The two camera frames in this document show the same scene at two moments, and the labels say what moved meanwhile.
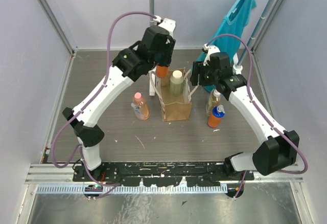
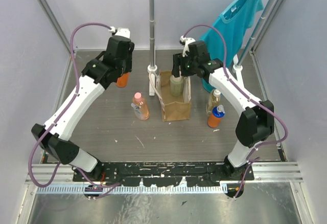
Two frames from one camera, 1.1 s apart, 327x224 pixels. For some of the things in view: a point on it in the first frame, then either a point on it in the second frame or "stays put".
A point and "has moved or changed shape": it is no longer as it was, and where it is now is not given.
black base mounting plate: (165, 174) stays put
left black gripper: (164, 58) -> (126, 65)
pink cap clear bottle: (141, 108) stays put
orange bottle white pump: (161, 71) has moved or changed shape
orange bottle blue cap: (215, 118) stays put
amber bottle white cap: (214, 101) stays put
